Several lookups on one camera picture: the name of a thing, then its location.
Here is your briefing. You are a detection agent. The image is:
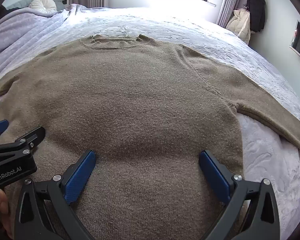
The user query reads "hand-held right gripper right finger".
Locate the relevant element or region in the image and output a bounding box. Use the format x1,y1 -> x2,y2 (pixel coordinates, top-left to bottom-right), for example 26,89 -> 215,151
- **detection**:
199,150 -> 282,240

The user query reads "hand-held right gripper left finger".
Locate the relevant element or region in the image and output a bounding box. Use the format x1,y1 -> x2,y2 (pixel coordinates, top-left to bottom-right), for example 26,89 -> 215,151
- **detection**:
14,150 -> 97,240

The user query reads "brown knit sweater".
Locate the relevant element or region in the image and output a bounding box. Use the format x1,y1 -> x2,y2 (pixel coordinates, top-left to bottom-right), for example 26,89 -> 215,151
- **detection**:
0,34 -> 300,240

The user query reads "dark clothes pile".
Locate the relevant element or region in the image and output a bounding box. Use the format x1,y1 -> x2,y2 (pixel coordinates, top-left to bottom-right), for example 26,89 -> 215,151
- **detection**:
0,5 -> 20,24

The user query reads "person's left hand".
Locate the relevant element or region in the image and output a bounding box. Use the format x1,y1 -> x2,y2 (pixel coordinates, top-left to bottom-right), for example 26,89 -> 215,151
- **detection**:
0,189 -> 15,233

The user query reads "round white pillow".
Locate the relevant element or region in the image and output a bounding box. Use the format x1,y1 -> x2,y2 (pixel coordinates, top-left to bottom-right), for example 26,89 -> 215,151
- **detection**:
29,0 -> 57,13

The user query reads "lavender embossed blanket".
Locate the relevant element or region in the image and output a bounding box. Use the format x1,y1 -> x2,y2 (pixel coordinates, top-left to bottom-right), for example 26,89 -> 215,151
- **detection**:
0,4 -> 300,240

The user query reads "beige hanging coat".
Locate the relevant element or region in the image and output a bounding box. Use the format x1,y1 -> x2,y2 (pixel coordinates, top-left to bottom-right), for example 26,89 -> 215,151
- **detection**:
226,8 -> 251,45

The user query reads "black hanging coat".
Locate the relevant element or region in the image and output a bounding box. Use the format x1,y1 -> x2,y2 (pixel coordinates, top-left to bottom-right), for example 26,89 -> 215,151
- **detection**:
245,0 -> 266,33

